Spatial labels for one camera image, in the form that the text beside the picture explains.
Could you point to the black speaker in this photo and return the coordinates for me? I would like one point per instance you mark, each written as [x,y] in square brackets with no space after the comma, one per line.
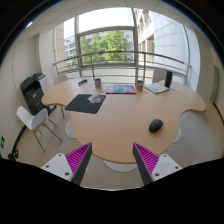
[168,79]

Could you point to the wooden table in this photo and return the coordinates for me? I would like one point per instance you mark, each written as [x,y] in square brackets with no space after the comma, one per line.
[124,119]

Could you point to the open white book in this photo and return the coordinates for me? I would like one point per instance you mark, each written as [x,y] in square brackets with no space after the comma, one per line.
[156,88]

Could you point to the red blue magazine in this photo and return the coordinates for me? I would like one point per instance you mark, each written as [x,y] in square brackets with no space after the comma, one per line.
[120,89]

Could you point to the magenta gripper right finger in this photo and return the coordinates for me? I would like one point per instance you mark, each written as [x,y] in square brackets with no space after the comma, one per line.
[153,166]

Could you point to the black mouse pad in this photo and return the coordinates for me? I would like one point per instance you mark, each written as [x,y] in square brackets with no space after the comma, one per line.
[86,103]

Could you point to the black computer mouse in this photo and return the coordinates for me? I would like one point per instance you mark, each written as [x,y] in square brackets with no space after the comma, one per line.
[155,125]

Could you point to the black printer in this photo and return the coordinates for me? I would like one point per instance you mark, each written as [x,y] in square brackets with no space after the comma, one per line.
[33,93]

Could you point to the metal railing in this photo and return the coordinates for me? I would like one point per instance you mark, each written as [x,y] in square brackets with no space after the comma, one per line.
[125,67]

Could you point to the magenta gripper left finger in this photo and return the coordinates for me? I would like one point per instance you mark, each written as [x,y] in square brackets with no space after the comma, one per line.
[70,166]

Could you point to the white chair with wooden legs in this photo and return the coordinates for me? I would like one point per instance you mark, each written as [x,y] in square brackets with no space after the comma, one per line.
[34,122]

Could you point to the dark patterned cup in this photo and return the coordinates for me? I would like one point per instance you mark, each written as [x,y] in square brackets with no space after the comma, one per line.
[98,83]

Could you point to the black stapler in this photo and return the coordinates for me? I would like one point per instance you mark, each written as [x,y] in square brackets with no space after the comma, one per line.
[82,82]

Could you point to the white red cup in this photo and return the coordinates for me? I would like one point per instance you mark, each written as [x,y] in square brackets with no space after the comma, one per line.
[139,85]

